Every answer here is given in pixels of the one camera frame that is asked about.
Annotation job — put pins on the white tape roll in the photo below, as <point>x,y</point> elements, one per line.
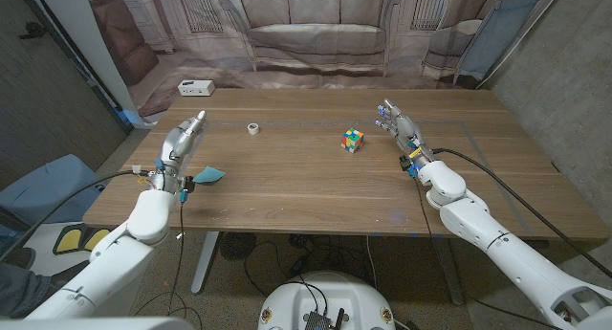
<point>253,128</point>

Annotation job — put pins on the black round floor fan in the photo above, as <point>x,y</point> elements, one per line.
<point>237,245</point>

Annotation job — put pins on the blue upholstered chair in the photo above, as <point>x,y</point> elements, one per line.
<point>43,186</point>

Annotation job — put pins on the blue cloth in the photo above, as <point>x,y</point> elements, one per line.
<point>209,175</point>

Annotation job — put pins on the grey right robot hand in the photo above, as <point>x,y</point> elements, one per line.
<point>406,129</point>

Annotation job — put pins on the grey tape outline strip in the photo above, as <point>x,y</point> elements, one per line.
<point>473,138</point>

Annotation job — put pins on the person leg in jeans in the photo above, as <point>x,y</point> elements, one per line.
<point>21,292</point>

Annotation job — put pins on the multicoloured Rubik's cube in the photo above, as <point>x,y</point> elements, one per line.
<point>352,140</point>

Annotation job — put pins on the white robot torso cover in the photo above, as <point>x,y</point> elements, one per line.
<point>95,324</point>

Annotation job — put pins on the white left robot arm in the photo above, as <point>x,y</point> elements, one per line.
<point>143,220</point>

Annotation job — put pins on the grey table leg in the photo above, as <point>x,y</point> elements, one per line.
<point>449,272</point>

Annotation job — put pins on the white door frame post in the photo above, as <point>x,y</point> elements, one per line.
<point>91,48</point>

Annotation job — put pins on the yellow black foot pedal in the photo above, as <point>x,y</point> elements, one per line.
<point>72,239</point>

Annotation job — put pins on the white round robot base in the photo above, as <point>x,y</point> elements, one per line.
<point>330,292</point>

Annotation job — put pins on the white table leg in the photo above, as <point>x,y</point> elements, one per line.
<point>204,263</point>

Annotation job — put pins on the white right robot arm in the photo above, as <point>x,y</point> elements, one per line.
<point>478,220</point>

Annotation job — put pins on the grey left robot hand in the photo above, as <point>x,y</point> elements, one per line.
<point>178,142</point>

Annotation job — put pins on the black shoe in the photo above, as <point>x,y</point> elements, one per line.
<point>19,258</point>

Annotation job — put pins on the white power strip box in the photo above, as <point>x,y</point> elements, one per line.
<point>195,87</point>

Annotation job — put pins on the black electronics module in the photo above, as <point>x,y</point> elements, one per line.
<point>320,320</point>

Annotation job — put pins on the printed sofa room backdrop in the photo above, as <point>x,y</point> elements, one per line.
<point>315,38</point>

